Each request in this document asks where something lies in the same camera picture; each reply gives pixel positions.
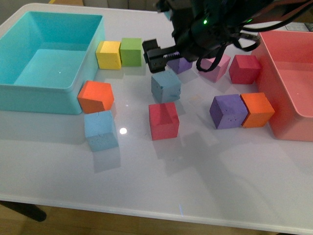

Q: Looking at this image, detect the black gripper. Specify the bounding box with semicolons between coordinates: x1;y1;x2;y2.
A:
142;0;237;73

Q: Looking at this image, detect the light blue foam block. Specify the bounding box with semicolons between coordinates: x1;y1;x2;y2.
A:
84;110;119;152
151;70;181;103

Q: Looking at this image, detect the green foam block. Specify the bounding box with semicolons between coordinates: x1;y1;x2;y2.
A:
120;38;142;67

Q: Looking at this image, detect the purple foam block far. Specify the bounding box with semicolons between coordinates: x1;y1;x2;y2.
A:
167;58;193;74

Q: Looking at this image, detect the purple foam block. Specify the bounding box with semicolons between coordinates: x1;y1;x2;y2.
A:
167;58;193;74
209;94;248;129

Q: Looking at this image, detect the yellow foam block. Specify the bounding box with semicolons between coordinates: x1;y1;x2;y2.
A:
95;41;122;70

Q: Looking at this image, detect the pink foam block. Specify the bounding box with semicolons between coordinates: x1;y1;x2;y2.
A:
198;54;231;83

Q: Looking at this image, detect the red foam block center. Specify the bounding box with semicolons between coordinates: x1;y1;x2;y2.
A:
149;102;179;141

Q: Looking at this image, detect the orange foam block left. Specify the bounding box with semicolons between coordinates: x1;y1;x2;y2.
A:
77;80;114;114

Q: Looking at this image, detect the orange foam block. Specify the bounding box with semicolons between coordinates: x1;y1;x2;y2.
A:
77;80;114;114
240;93;275;128

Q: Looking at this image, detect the dark red foam block far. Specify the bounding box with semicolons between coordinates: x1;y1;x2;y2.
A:
229;55;262;85

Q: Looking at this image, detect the purple foam block near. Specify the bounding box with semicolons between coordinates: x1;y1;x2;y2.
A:
209;94;248;129

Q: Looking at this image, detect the teal plastic bin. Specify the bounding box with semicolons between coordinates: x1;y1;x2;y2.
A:
0;11;105;115

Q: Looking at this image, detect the orange foam block right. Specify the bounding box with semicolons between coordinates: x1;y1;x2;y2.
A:
240;93;275;128

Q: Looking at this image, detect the pink plastic bin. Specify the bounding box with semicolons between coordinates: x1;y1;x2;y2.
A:
252;30;313;141

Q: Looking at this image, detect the table corner sticker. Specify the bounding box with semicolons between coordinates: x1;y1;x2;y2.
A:
285;22;313;32

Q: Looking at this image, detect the dark table leg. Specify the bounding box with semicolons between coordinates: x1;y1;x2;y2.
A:
0;201;47;222

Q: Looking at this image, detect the black cable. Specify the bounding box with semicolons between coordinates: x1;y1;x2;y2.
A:
195;14;313;72

